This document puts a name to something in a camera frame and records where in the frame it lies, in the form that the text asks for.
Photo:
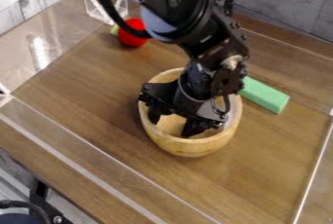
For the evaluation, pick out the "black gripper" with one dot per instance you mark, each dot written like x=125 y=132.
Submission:
x=165 y=99

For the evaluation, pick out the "wooden bowl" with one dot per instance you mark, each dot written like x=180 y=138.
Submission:
x=165 y=132

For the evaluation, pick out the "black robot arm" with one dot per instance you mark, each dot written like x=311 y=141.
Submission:
x=199 y=26

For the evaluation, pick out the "red fruit with green stem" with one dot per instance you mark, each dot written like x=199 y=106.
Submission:
x=124 y=37

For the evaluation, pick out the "green rectangular block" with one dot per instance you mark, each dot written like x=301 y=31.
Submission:
x=263 y=95

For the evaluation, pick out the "black table clamp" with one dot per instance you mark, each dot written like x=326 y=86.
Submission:
x=41 y=212

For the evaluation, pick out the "clear acrylic tray wall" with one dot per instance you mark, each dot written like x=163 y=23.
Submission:
x=69 y=125

